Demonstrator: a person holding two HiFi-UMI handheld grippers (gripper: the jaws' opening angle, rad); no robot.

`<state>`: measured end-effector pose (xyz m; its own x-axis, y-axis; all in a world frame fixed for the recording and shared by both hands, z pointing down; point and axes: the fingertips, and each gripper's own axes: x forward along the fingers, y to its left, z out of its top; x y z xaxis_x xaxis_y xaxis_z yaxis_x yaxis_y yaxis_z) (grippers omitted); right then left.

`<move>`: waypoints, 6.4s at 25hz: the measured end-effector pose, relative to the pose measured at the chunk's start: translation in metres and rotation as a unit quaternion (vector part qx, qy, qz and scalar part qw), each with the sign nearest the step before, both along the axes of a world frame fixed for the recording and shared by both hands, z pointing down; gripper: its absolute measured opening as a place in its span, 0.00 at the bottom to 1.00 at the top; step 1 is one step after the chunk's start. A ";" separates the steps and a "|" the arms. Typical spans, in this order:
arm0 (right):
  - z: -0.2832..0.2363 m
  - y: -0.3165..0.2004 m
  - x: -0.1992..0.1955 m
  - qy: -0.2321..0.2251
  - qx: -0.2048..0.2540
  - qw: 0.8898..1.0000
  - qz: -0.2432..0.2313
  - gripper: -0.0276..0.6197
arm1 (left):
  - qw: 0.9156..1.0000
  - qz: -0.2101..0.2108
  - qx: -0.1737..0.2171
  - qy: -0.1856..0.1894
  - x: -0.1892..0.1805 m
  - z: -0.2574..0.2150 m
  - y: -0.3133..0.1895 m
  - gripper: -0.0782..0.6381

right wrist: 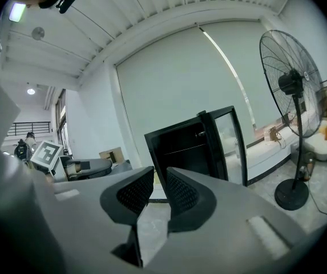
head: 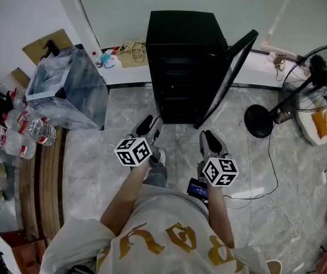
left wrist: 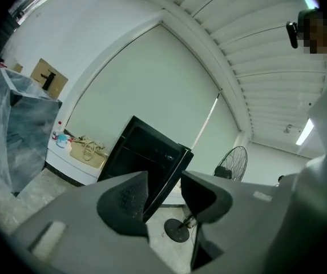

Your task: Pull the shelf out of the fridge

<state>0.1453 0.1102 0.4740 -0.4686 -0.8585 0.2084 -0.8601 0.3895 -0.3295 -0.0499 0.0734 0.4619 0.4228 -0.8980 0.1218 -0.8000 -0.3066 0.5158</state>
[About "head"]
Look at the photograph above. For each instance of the small bottle with red cap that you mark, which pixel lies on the small bottle with red cap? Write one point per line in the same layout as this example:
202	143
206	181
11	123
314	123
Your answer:
96	58

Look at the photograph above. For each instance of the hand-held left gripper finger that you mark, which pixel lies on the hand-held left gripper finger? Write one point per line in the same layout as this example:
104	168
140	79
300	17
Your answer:
144	124
157	128

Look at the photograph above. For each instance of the clear water bottle red label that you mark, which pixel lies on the clear water bottle red label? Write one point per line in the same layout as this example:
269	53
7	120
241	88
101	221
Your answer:
15	120
40	131
18	100
9	141

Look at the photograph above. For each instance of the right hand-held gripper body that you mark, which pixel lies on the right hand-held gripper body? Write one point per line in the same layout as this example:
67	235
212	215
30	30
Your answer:
218	171

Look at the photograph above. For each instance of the beige tote bag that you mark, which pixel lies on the beige tote bag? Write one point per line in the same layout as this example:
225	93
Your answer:
133	54

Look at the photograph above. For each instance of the large cardboard box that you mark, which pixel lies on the large cardboard box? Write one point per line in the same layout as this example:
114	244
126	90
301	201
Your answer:
36	48

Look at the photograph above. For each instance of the red brown box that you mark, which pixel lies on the red brown box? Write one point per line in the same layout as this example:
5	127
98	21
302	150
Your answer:
26	253

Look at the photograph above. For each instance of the person's right forearm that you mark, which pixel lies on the person's right forearm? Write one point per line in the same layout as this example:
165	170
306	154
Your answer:
219	215

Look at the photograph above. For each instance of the round wooden table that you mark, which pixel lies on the round wooden table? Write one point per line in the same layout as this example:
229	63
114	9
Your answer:
47	181

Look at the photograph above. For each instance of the grey shirt with yellow print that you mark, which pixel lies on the grey shirt with yellow print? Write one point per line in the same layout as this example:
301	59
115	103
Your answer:
157	238

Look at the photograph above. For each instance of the black mini fridge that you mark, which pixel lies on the black mini fridge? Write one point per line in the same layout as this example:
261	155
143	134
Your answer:
180	38

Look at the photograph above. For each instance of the person's left forearm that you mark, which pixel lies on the person's left forearm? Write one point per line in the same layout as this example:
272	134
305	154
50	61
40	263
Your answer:
126	193

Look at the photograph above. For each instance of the black fridge door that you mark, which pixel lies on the black fridge door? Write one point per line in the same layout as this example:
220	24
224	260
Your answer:
238	58

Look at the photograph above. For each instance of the black tool on cardboard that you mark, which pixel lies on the black tool on cardboard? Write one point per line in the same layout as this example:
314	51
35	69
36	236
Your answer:
50	48

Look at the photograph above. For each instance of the black standing fan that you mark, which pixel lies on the black standing fan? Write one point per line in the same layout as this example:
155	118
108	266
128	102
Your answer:
317	76

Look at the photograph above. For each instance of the person's beige shoe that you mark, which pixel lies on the person's beige shoe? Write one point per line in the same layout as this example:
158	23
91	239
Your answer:
274	267

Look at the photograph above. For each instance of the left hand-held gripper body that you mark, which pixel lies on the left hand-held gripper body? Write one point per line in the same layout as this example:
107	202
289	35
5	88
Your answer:
133	151

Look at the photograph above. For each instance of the small cardboard box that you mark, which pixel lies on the small cardboard box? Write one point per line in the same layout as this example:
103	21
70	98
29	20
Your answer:
20	77

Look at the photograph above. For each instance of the black device with screen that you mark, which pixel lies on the black device with screen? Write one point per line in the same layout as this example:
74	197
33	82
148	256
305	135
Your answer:
197	191

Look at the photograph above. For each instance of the brown sandals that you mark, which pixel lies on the brown sandals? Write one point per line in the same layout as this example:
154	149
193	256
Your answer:
279	63

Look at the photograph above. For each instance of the person's jeans leg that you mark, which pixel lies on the person's jeans leg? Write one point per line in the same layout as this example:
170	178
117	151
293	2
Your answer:
157	177

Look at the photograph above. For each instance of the white round stool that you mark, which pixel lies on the white round stool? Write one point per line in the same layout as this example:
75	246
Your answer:
306	130

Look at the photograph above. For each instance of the orange cushion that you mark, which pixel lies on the orange cushion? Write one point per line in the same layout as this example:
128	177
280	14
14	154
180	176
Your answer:
321	123

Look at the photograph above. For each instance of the person's grey shoe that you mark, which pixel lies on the person's grey shoe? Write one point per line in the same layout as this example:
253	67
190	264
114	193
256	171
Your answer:
159	157

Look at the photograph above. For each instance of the light blue plastic item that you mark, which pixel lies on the light blue plastic item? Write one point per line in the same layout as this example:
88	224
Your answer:
107	60

